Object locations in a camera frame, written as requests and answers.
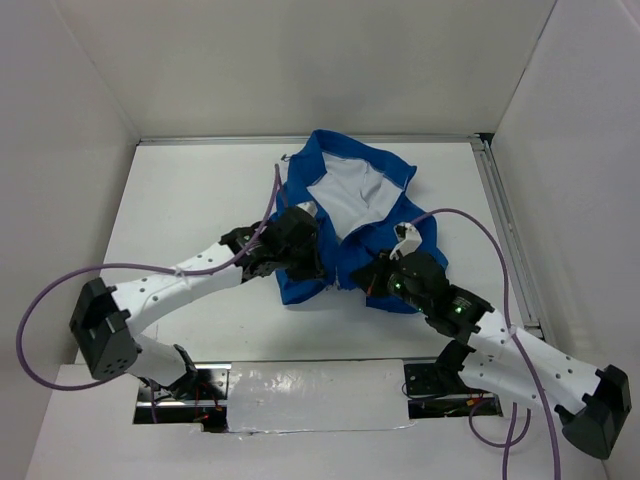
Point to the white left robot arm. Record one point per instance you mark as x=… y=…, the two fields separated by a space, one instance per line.
x=108 y=322

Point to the white taped cover panel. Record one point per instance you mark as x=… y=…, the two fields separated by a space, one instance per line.
x=323 y=397

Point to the aluminium right side rail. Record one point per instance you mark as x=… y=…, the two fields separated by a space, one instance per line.
x=533 y=317

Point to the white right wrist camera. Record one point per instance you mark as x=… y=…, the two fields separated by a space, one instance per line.
x=408 y=240

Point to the aluminium table edge rail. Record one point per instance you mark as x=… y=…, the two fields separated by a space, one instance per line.
x=210 y=139

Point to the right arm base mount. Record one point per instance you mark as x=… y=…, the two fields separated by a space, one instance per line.
x=432 y=394

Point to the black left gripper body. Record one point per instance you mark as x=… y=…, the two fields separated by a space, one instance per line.
x=307 y=251

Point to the blue jacket with white lining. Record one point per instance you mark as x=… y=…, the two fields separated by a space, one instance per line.
x=361 y=194

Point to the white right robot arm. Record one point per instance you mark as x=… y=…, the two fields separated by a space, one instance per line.
x=486 y=353

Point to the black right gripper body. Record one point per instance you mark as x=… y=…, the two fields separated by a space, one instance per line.
x=392 y=284

